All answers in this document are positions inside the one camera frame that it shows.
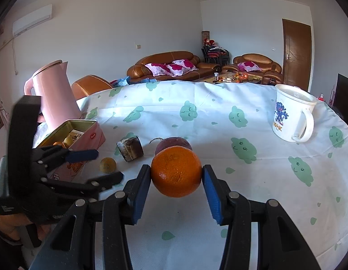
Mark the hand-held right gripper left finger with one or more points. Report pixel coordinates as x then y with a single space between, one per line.
141 194

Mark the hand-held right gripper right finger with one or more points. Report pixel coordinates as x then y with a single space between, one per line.
212 194

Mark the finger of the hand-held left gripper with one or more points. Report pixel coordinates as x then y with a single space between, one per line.
106 180
84 155

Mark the brown kiwi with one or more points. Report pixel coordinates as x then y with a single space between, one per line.
108 165

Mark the pink tin box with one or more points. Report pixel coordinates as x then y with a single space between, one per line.
89 137

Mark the large orange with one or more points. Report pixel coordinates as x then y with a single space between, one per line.
176 171

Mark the person's left hand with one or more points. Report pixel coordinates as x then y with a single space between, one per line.
10 226

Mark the printed paper card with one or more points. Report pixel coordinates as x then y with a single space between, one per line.
76 135

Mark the pink electric kettle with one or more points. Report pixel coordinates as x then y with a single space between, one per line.
54 98

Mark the blue cloth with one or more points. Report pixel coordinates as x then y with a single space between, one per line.
123 81

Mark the white printed mug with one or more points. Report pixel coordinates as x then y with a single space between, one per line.
289 115

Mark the pink floral cushion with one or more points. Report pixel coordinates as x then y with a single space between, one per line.
182 67
158 69
249 66

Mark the cluttered coffee table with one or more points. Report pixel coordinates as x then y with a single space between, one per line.
233 78

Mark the brown leather sofa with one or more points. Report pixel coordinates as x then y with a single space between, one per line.
162 57

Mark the stacked dark chairs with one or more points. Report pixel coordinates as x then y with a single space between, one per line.
214 52

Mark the brown leather armchair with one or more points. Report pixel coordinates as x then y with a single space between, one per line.
264 62

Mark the red bottle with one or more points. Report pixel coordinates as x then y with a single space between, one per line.
320 97

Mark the white air conditioner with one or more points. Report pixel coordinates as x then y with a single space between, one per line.
32 19

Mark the brown wooden door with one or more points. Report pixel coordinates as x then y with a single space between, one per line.
296 56

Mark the black television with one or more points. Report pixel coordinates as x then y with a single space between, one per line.
345 95

